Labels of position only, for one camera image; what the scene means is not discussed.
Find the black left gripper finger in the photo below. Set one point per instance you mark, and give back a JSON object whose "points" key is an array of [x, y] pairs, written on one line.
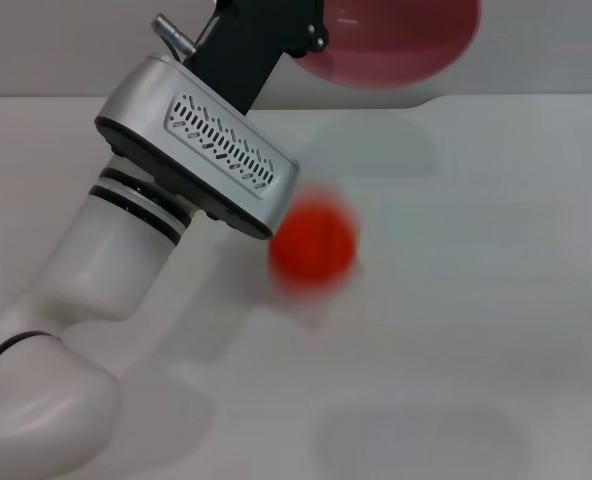
{"points": [[315, 40]]}

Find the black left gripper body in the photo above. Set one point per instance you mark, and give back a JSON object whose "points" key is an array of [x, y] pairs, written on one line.
{"points": [[246, 55]]}

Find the pink plastic bowl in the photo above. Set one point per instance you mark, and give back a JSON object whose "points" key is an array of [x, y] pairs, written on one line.
{"points": [[401, 50]]}

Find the orange toy fruit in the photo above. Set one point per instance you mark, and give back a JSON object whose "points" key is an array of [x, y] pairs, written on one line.
{"points": [[313, 242]]}

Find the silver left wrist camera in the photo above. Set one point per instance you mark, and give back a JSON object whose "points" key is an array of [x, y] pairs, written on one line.
{"points": [[206, 150]]}

